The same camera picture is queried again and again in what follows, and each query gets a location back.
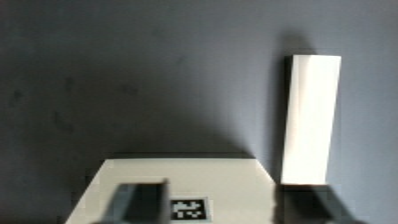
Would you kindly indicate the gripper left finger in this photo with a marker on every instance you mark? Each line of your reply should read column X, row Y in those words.
column 139, row 205

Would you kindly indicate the white cabinet top box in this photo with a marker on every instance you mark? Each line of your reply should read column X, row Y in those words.
column 220, row 190

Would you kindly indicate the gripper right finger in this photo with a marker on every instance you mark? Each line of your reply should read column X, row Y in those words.
column 307, row 205

